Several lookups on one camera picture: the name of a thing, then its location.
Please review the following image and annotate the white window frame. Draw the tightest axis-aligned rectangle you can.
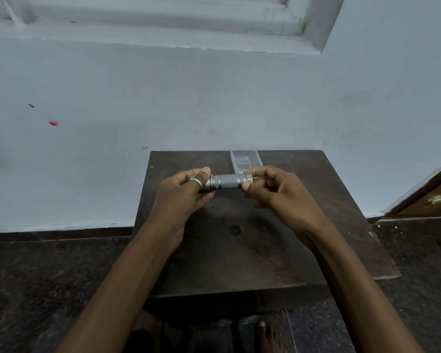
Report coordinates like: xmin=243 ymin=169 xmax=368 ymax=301
xmin=0 ymin=0 xmax=346 ymax=55

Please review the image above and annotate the person's right hand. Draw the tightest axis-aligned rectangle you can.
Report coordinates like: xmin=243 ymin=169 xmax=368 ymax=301
xmin=242 ymin=165 xmax=334 ymax=251

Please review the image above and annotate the person's left forearm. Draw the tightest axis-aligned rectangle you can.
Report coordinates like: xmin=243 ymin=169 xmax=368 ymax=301
xmin=55 ymin=229 xmax=182 ymax=353

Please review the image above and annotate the person's right foot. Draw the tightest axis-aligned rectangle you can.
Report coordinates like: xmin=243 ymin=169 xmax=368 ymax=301
xmin=255 ymin=321 xmax=281 ymax=353

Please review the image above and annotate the person's right forearm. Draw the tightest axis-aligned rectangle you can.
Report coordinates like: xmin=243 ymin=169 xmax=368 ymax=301
xmin=306 ymin=222 xmax=424 ymax=353

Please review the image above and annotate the person's left hand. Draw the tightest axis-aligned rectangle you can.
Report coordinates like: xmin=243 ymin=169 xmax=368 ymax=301
xmin=143 ymin=166 xmax=216 ymax=251

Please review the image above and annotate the grey metal flashlight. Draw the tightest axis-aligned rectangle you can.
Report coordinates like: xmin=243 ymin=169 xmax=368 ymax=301
xmin=198 ymin=173 xmax=254 ymax=194

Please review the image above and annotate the clear plastic container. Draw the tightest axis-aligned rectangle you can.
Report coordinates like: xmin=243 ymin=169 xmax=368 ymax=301
xmin=230 ymin=150 xmax=264 ymax=174

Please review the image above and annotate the brown wooden door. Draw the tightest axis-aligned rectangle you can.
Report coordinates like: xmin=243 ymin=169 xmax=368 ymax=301
xmin=386 ymin=158 xmax=441 ymax=218

